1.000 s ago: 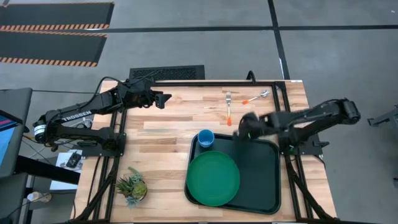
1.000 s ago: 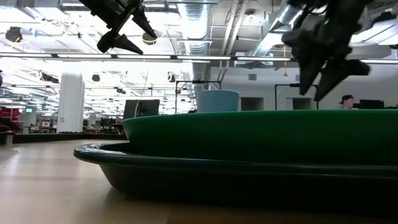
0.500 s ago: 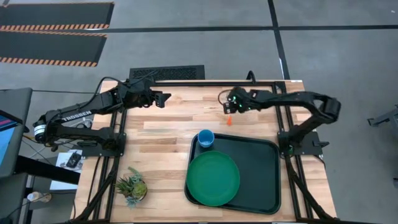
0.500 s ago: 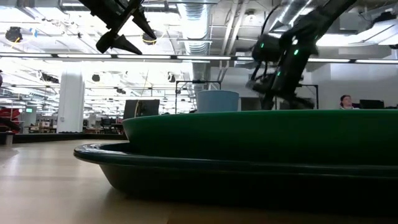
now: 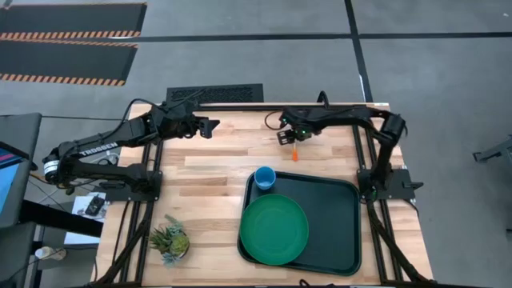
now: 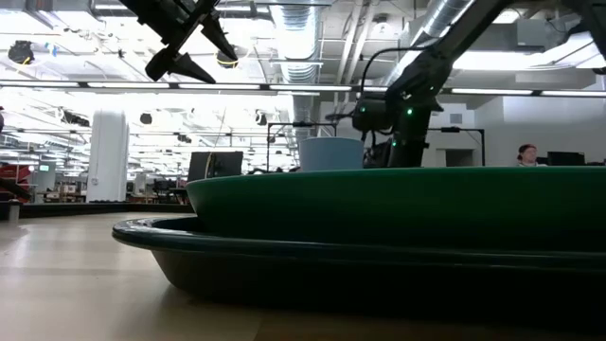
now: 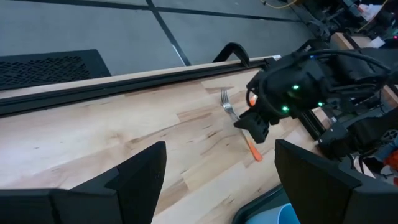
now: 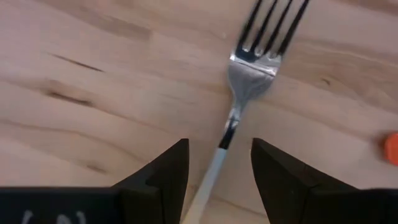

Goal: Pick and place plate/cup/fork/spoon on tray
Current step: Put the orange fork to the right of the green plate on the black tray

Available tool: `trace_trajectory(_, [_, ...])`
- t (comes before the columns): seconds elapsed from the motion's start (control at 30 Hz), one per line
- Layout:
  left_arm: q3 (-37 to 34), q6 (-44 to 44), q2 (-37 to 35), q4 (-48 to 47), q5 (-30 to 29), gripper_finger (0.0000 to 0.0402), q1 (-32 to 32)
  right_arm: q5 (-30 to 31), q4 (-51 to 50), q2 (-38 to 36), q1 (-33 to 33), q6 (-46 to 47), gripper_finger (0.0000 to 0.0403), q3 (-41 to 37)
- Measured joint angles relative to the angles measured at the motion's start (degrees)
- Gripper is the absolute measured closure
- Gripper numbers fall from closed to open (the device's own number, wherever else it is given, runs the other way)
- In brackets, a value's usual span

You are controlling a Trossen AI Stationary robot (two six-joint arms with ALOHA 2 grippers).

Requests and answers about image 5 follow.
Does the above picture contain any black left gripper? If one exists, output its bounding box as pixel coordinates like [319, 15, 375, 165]
[161, 108, 221, 139]

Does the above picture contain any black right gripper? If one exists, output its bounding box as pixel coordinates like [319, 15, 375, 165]
[276, 113, 321, 146]

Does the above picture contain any light blue plastic cup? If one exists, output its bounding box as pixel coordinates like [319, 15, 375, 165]
[254, 166, 277, 191]

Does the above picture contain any green round plate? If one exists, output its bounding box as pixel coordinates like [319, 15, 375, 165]
[238, 193, 310, 266]

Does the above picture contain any dark green plastic tray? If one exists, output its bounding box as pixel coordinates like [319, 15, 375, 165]
[236, 170, 363, 277]

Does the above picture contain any black floor vent grille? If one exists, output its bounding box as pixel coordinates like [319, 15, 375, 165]
[166, 83, 265, 104]

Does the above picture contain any small potted succulent plant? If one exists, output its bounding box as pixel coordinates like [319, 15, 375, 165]
[149, 214, 191, 268]

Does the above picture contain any black handheld device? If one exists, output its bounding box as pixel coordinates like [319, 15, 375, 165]
[84, 194, 106, 218]

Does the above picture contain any black hazard striped floor mat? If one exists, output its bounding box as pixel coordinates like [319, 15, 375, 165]
[0, 38, 139, 87]
[0, 2, 148, 41]

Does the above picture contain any white paper sheet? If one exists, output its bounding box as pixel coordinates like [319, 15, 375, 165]
[63, 194, 107, 246]

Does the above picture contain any grey side monitor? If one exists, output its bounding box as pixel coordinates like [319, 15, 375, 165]
[0, 112, 43, 230]

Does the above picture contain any white bottle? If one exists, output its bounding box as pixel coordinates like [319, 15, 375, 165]
[34, 246, 67, 262]

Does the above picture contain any grey metal stand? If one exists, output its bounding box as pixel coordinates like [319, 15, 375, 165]
[472, 135, 512, 163]

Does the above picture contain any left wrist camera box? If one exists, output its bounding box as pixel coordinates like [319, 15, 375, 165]
[159, 103, 193, 120]

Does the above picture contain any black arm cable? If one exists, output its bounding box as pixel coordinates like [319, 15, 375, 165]
[107, 98, 165, 133]

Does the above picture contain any black aluminium table frame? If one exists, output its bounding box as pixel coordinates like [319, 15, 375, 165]
[91, 102, 435, 288]

